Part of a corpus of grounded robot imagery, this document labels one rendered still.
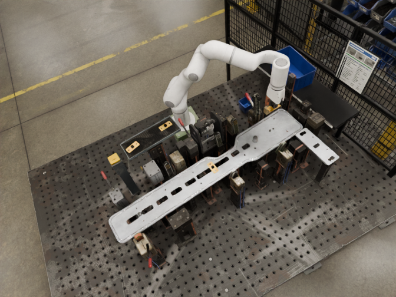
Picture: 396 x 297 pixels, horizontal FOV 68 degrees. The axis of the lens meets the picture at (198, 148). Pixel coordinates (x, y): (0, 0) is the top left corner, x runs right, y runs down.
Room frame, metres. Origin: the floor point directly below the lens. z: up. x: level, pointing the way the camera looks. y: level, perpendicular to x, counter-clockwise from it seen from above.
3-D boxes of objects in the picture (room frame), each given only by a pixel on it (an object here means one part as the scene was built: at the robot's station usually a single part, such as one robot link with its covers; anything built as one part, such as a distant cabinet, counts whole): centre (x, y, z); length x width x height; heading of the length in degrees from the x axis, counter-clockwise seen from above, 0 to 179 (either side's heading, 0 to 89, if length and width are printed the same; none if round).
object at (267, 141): (0.89, -0.05, 1.00); 1.38 x 0.22 x 0.02; 114
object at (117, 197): (0.82, 0.54, 0.88); 0.11 x 0.10 x 0.36; 24
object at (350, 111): (1.46, -0.81, 1.02); 0.90 x 0.22 x 0.03; 24
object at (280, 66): (1.10, -0.49, 1.53); 0.09 x 0.08 x 0.13; 153
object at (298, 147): (0.96, -0.64, 0.84); 0.11 x 0.10 x 0.28; 24
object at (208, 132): (1.14, -0.08, 0.94); 0.18 x 0.13 x 0.49; 114
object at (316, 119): (1.09, -0.80, 0.88); 0.08 x 0.08 x 0.36; 24
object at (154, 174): (0.92, 0.30, 0.90); 0.13 x 0.10 x 0.41; 24
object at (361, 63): (1.23, -1.04, 1.30); 0.23 x 0.02 x 0.31; 24
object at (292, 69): (1.53, -0.78, 1.10); 0.30 x 0.17 x 0.13; 18
